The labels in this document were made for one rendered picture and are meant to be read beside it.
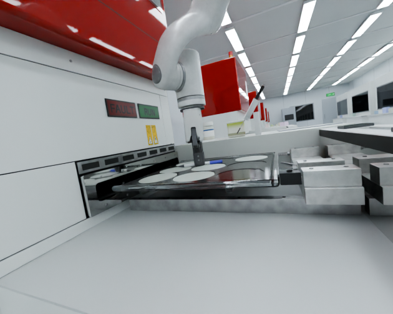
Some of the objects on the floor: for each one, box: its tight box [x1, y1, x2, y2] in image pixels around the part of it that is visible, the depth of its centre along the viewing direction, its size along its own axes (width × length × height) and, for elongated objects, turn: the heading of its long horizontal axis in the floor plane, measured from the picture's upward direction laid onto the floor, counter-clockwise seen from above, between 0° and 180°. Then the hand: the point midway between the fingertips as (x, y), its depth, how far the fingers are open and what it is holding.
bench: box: [332, 92, 352, 123], centre depth 936 cm, size 108×180×200 cm, turn 31°
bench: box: [346, 80, 376, 124], centre depth 735 cm, size 108×180×200 cm, turn 31°
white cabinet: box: [0, 285, 81, 314], centre depth 64 cm, size 64×96×82 cm, turn 31°
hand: (199, 158), depth 61 cm, fingers closed, pressing on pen
